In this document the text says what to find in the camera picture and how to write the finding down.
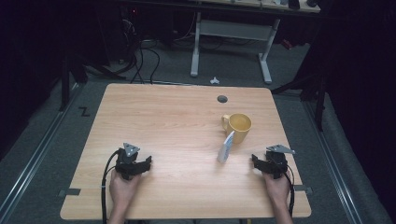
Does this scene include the yellow mug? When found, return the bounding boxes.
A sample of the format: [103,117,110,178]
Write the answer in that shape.
[220,113,253,145]

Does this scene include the person's right hand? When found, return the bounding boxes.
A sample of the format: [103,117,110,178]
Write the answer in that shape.
[262,172,291,204]

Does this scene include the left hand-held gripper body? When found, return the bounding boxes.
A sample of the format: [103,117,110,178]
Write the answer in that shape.
[114,142,145,181]

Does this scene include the black metal stand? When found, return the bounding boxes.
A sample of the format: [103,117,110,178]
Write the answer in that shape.
[58,54,90,112]
[270,59,330,133]

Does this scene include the black floor cables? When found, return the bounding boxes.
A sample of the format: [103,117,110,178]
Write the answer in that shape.
[116,18,162,85]

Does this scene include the metal floor rail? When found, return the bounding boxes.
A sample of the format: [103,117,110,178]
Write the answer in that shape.
[302,101,364,224]
[0,83,82,220]

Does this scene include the left hand-held gripper black cable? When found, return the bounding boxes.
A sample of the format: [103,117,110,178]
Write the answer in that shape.
[100,148,122,224]

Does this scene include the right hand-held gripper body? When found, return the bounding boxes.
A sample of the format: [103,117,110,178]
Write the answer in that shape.
[263,144,296,180]

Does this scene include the hand-held gripper black cable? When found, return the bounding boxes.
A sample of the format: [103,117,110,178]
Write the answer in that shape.
[100,148,122,224]
[282,164,296,218]

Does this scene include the grey tape strip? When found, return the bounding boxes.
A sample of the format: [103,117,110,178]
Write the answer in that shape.
[57,188,81,198]
[293,184,314,196]

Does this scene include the white and blue tube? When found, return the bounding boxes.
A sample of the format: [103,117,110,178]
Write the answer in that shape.
[217,130,235,164]

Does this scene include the person's left hand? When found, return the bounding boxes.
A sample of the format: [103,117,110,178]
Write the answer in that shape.
[108,169,143,207]

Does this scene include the right hand-held gripper black cable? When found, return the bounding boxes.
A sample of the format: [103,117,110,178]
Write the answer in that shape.
[282,164,296,218]

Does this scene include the white metal frame desk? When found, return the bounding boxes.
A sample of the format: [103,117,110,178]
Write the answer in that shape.
[190,0,321,85]

